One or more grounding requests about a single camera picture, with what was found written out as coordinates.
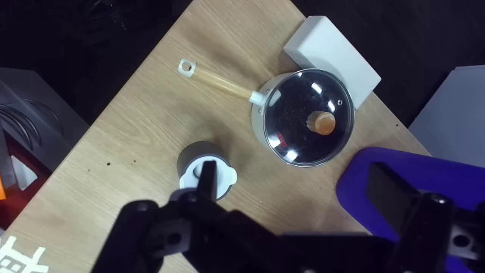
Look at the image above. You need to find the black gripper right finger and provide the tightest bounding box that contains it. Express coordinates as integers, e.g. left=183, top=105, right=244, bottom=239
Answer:
left=365, top=161, right=421, bottom=240

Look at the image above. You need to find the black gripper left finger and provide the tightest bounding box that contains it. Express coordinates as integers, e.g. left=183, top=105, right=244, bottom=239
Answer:
left=195, top=160, right=220, bottom=202

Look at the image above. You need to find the grey cup vessel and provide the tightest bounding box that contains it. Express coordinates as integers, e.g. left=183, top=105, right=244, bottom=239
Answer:
left=176, top=141, right=239, bottom=204

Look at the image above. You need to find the blue paper recycling bin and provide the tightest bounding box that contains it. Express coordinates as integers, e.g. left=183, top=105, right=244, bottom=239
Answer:
left=335, top=146, right=485, bottom=273

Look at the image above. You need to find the pale grey board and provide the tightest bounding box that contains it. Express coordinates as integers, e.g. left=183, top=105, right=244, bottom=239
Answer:
left=408, top=66, right=485, bottom=169

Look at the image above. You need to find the white rectangular cooker block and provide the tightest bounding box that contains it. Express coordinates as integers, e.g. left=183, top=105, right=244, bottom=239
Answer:
left=282, top=14, right=383, bottom=111

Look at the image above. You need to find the red stool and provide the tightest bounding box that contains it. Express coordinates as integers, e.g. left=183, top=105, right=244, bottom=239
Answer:
left=0, top=131, right=53, bottom=229

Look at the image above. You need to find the dark grey equipment case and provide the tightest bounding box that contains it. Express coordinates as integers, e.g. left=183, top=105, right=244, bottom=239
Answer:
left=0, top=67, right=89, bottom=173

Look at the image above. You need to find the white saucepan with wooden handle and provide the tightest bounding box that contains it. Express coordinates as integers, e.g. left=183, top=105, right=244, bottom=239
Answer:
left=177, top=58, right=355, bottom=167

